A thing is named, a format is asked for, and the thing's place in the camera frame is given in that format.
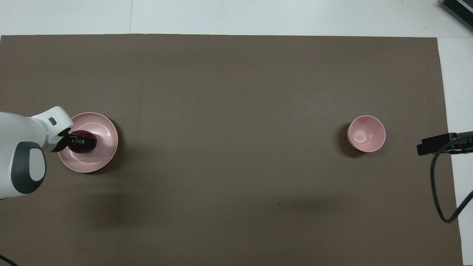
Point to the pink bowl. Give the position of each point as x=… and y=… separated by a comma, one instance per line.
x=367, y=133

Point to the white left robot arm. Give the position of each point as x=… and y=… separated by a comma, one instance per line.
x=18, y=129

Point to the pink plate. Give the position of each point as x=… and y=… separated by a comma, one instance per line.
x=105, y=127

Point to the grey ribbed metal device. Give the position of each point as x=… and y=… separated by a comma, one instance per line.
x=460, y=10

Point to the dark red apple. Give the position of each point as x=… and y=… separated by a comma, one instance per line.
x=87, y=149

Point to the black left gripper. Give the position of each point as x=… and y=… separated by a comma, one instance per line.
x=60, y=142

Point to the brown table mat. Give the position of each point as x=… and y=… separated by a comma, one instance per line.
x=236, y=111

